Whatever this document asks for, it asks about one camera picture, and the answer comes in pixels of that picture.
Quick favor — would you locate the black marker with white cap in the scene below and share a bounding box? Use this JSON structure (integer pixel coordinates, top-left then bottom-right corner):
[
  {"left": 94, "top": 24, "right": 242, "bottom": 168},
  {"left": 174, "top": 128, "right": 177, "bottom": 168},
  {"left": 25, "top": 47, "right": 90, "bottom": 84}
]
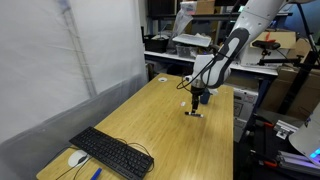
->
[{"left": 184, "top": 112, "right": 204, "bottom": 118}]

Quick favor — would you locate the black camera tripod stand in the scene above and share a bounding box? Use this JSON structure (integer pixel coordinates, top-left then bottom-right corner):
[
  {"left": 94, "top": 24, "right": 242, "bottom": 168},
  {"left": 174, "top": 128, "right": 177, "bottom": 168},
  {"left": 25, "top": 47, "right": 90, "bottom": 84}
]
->
[{"left": 259, "top": 38, "right": 319, "bottom": 114}]

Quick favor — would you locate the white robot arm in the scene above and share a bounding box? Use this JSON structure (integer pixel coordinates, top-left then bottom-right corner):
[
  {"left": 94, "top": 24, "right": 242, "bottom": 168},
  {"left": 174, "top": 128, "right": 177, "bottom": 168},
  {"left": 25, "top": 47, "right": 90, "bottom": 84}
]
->
[{"left": 186, "top": 0, "right": 288, "bottom": 115}]

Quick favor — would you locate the brown cardboard box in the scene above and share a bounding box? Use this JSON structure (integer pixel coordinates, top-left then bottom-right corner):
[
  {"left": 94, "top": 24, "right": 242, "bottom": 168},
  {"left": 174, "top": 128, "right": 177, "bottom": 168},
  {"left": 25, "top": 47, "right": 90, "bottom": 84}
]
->
[{"left": 261, "top": 67, "right": 320, "bottom": 120}]

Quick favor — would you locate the black computer keyboard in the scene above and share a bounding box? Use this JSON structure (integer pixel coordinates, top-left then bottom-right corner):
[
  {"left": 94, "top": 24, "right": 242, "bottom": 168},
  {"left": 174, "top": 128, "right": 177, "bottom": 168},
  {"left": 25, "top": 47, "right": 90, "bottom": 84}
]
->
[{"left": 69, "top": 127, "right": 154, "bottom": 180}]

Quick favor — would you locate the white computer mouse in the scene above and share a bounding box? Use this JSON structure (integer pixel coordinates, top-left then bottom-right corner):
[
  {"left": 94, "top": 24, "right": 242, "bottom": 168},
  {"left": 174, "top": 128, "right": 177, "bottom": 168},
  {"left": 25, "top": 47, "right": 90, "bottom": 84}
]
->
[{"left": 68, "top": 150, "right": 89, "bottom": 167}]

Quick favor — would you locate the white table grommet cap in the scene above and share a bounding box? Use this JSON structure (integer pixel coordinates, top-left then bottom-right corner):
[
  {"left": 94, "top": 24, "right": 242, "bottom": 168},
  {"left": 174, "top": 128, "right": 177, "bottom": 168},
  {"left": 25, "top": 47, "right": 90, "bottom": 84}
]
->
[{"left": 158, "top": 77, "right": 167, "bottom": 82}]

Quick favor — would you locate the white keyboard on bin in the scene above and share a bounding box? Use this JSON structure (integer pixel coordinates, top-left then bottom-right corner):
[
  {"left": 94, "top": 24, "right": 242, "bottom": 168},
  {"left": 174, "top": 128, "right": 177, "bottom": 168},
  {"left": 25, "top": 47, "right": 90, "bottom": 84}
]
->
[{"left": 173, "top": 34, "right": 211, "bottom": 47}]

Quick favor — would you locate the blue marker pen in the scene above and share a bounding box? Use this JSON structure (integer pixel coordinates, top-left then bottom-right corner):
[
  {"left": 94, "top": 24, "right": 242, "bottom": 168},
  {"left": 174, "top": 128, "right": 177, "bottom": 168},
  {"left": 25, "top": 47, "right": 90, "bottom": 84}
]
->
[{"left": 90, "top": 168, "right": 102, "bottom": 180}]

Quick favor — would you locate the black storage bin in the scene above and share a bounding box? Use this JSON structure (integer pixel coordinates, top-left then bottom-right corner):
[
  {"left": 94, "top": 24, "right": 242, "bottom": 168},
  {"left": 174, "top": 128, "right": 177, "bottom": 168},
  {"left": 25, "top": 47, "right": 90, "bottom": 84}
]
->
[{"left": 143, "top": 35, "right": 168, "bottom": 53}]

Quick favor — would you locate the white printed cardboard box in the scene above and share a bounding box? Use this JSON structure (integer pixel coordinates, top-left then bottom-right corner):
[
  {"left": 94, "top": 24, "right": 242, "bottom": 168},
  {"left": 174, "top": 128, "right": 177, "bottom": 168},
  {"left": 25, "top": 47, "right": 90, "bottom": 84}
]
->
[{"left": 234, "top": 88, "right": 258, "bottom": 142}]

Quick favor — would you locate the clear plastic bin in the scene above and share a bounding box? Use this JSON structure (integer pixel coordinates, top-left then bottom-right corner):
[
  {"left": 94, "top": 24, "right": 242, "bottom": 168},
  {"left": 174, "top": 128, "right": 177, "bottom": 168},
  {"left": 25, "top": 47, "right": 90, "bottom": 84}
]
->
[{"left": 176, "top": 45, "right": 199, "bottom": 59}]

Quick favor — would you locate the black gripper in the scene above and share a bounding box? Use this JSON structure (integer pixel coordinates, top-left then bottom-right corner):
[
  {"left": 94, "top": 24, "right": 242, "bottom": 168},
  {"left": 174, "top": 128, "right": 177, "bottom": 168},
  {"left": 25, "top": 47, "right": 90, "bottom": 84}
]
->
[{"left": 191, "top": 86, "right": 204, "bottom": 113}]

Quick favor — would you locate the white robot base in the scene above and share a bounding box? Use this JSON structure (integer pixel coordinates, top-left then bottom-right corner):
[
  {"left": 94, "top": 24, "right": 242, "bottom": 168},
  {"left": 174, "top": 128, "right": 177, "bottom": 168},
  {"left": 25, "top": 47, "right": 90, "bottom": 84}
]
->
[{"left": 289, "top": 103, "right": 320, "bottom": 166}]

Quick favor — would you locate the white workbench shelf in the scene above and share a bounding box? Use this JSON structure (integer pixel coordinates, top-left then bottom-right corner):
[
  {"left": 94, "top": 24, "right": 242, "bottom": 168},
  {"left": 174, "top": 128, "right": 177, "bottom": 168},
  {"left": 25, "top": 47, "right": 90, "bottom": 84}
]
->
[{"left": 144, "top": 51, "right": 278, "bottom": 76}]

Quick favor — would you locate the dark blue cup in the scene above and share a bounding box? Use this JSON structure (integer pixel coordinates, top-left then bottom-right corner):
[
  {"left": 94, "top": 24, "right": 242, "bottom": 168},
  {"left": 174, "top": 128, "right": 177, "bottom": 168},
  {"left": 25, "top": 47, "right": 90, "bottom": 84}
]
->
[{"left": 200, "top": 89, "right": 211, "bottom": 104}]

